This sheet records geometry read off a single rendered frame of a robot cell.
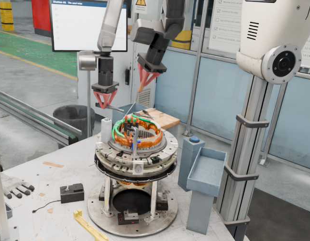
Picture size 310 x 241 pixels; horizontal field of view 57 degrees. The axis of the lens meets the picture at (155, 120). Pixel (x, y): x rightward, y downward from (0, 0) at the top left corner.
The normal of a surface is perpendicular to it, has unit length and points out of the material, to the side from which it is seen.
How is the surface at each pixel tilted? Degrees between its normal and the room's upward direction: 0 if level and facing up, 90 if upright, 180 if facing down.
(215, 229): 0
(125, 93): 90
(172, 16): 124
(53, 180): 0
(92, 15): 83
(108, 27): 70
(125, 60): 90
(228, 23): 90
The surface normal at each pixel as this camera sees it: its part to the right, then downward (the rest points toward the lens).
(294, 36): 0.22, 0.68
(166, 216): 0.08, -0.91
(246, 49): -0.96, 0.03
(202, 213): -0.32, 0.35
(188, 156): -0.84, 0.15
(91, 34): 0.43, 0.27
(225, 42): -0.61, 0.26
